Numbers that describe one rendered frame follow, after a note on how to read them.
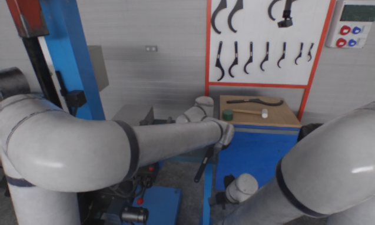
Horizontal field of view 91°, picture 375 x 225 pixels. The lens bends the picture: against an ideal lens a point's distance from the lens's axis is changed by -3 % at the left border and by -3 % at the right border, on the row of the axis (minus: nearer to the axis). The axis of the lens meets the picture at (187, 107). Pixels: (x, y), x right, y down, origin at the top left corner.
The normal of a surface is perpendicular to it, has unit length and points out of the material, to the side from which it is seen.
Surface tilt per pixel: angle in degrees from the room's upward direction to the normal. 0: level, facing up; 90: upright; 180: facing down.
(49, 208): 87
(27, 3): 90
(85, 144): 40
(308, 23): 90
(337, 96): 90
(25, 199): 81
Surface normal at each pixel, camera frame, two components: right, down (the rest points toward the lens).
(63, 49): -0.14, 0.48
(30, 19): 0.87, 0.22
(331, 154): -0.69, -0.36
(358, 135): -0.41, -0.65
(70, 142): 0.37, -0.52
